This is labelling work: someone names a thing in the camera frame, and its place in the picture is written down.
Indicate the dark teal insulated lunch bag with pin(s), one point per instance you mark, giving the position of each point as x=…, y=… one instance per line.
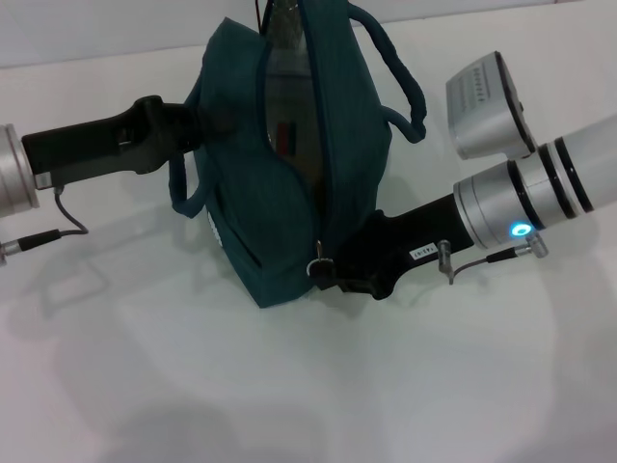
x=299, y=202

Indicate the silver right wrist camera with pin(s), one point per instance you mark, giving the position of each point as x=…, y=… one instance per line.
x=487, y=111

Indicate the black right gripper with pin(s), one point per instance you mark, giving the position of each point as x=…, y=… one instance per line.
x=400, y=246

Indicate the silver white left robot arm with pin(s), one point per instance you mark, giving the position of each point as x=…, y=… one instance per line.
x=17, y=173

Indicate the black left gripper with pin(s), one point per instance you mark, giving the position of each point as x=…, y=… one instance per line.
x=106, y=144

